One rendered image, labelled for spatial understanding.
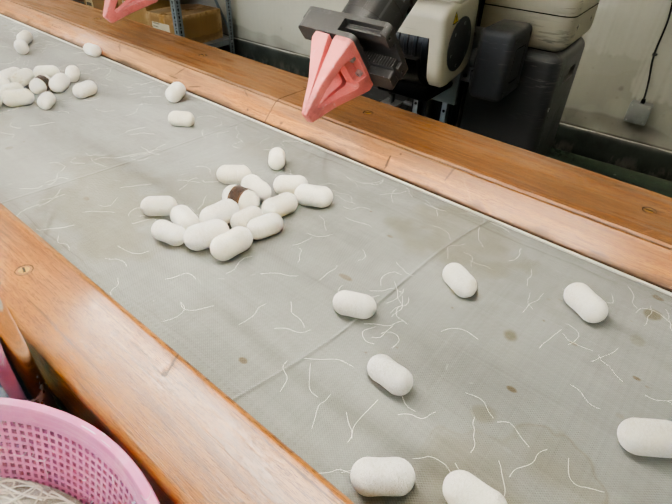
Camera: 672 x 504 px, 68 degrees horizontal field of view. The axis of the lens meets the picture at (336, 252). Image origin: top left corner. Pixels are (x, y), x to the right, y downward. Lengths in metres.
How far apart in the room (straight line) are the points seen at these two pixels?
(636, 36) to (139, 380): 2.30
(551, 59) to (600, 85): 1.20
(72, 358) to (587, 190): 0.44
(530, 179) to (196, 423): 0.38
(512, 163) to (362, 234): 0.18
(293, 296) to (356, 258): 0.07
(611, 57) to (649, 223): 1.97
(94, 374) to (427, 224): 0.30
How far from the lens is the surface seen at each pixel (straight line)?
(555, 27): 1.26
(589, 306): 0.40
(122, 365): 0.32
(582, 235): 0.48
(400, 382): 0.31
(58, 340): 0.34
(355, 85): 0.53
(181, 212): 0.44
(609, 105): 2.49
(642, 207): 0.52
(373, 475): 0.27
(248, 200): 0.45
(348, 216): 0.46
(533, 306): 0.40
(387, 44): 0.49
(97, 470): 0.30
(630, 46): 2.43
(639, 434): 0.33
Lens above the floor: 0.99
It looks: 38 degrees down
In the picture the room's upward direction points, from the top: 3 degrees clockwise
